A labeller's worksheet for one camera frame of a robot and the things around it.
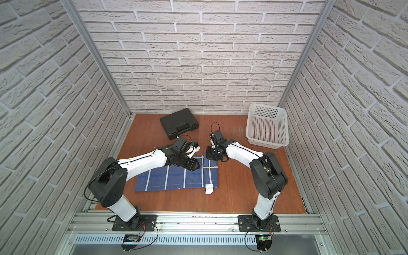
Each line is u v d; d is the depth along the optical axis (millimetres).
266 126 1104
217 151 685
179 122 1066
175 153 657
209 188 824
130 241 699
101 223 1321
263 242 703
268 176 479
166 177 880
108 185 455
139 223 679
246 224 730
